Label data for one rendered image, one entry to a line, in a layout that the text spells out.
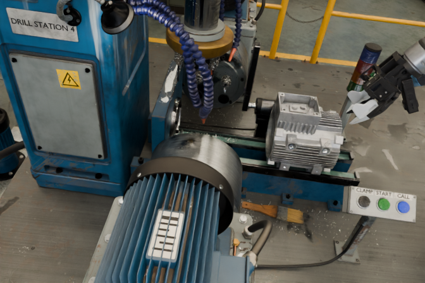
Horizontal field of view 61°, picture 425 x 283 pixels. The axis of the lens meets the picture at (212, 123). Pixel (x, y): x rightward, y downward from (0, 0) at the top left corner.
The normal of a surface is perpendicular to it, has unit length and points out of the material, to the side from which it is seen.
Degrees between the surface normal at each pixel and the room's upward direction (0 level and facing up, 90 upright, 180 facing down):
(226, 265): 0
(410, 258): 0
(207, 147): 13
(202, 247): 49
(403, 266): 0
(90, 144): 90
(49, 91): 90
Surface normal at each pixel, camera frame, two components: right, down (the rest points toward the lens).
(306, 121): -0.08, 0.64
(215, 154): 0.44, -0.66
